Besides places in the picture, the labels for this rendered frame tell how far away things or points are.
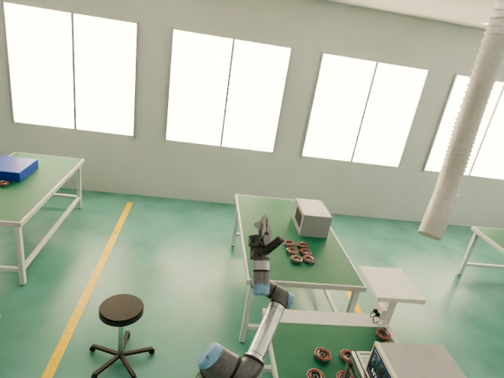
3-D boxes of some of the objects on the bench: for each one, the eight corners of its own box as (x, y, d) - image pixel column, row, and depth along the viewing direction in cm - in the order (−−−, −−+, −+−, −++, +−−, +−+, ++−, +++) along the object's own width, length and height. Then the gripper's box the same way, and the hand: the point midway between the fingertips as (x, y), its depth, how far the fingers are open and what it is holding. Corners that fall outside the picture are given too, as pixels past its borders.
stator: (330, 353, 258) (331, 349, 257) (330, 366, 248) (331, 361, 247) (313, 349, 260) (315, 345, 258) (313, 361, 249) (314, 357, 248)
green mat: (281, 394, 222) (281, 394, 222) (268, 322, 278) (268, 321, 278) (426, 397, 236) (427, 397, 236) (385, 327, 292) (385, 327, 292)
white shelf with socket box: (361, 349, 267) (378, 297, 250) (343, 313, 301) (358, 265, 284) (406, 351, 272) (426, 300, 255) (384, 315, 306) (401, 268, 289)
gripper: (247, 259, 171) (247, 214, 176) (257, 261, 178) (258, 217, 184) (262, 259, 166) (263, 212, 172) (273, 261, 173) (273, 215, 179)
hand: (265, 217), depth 176 cm, fingers closed
